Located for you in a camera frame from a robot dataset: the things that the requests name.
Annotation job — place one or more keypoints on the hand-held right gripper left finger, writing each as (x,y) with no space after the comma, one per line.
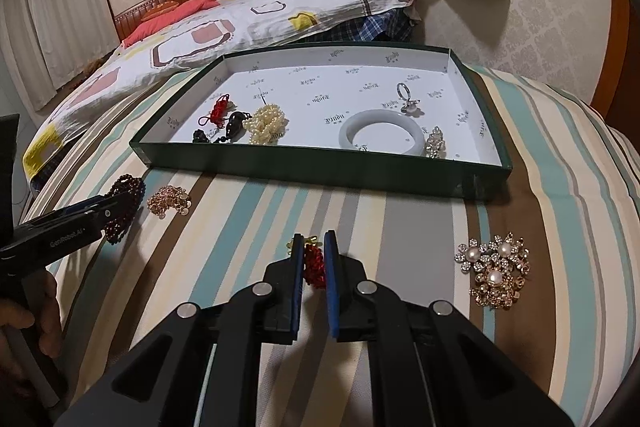
(298,277)

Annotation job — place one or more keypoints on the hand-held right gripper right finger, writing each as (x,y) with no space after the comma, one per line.
(331,277)

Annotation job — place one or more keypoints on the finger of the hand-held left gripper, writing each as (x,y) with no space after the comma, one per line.
(85,209)

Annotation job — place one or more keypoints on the red tassel charm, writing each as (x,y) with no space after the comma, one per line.
(312,264)

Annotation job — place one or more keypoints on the white jade bangle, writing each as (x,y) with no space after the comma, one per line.
(350,132)

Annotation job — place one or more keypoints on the green cardboard tray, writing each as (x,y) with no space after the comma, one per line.
(310,117)

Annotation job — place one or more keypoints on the black stone pendant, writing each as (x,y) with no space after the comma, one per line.
(234,125)

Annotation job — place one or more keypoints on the red knot charm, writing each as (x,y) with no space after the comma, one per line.
(218,109)

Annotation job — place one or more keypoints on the small crystal brooch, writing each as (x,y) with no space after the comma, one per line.
(434,144)

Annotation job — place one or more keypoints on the person's left hand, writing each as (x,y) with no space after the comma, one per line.
(47,317)

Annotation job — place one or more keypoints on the large pearl rhinestone brooch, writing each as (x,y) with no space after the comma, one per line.
(495,277)

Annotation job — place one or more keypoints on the white window curtain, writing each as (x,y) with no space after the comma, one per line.
(55,32)

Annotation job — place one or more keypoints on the pink pillow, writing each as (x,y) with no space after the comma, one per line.
(165,19)

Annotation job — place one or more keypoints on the bed with patterned quilt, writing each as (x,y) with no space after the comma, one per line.
(225,32)

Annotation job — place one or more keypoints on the blue plaid bed sheet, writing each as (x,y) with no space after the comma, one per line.
(370,27)

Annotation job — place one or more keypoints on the brown wooden door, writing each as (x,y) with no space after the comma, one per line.
(617,37)

